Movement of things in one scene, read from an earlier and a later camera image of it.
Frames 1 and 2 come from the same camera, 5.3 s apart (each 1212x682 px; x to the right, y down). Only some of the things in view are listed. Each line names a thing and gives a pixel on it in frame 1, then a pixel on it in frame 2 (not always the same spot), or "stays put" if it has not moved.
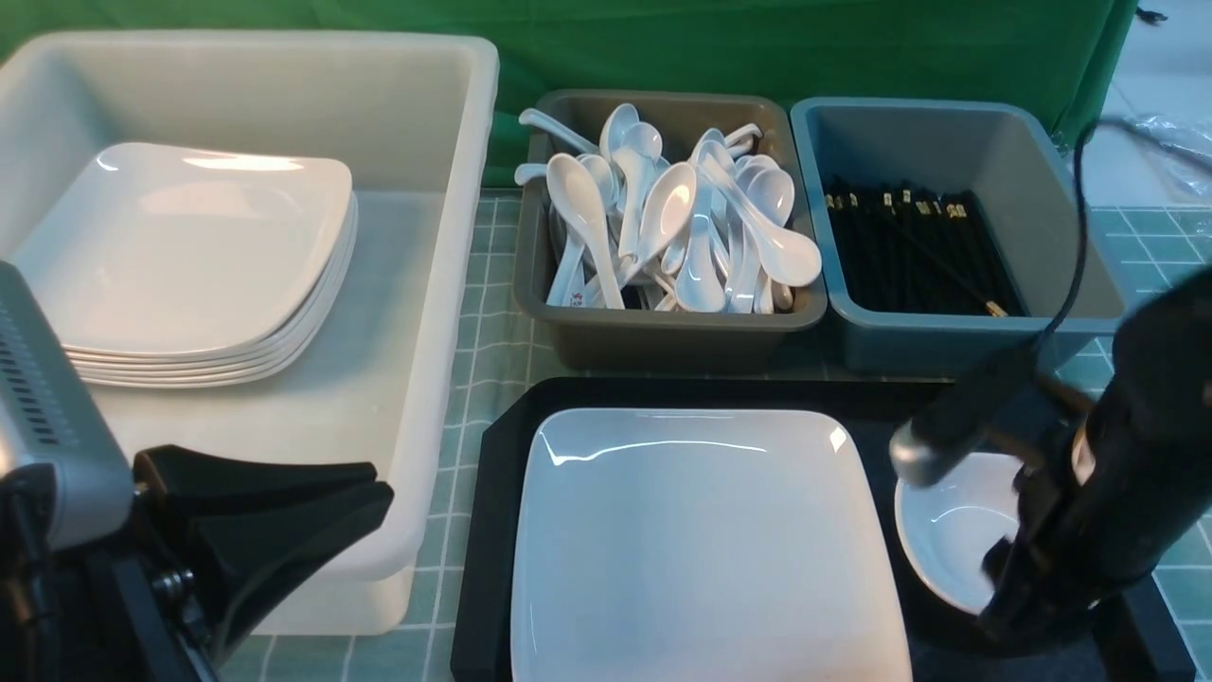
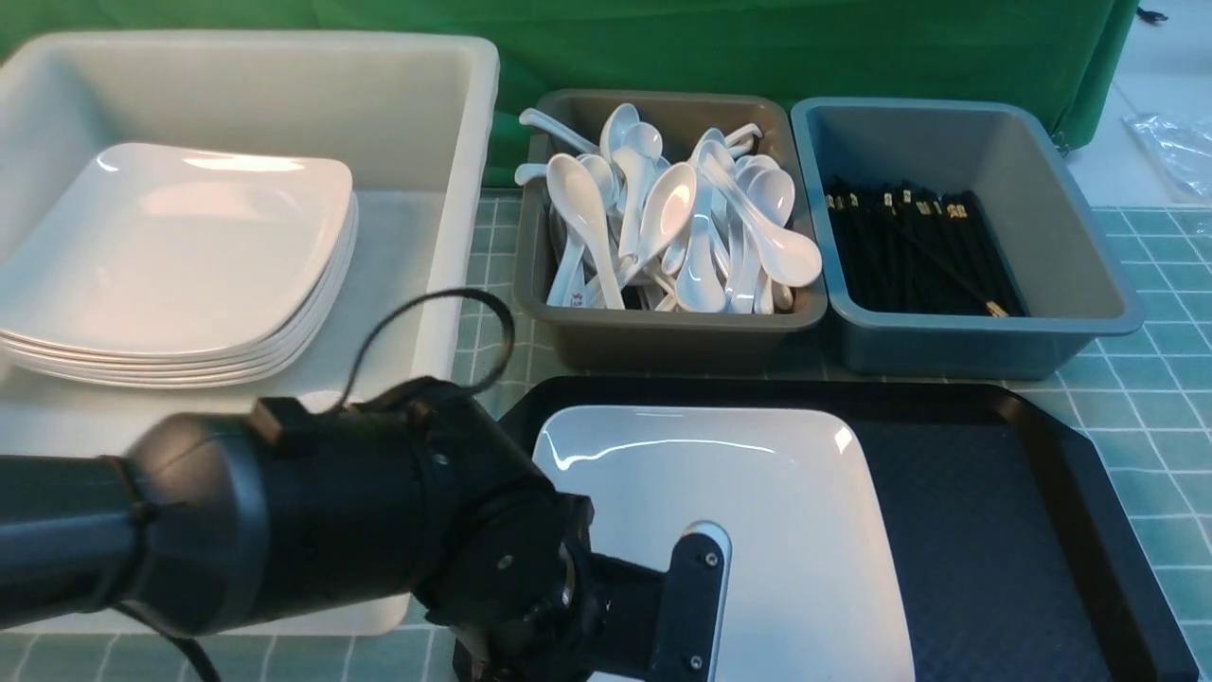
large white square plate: x=701 y=545 stays put
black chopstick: x=992 y=307 stays put
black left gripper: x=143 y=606 -> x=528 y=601
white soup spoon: x=783 y=256 stays put
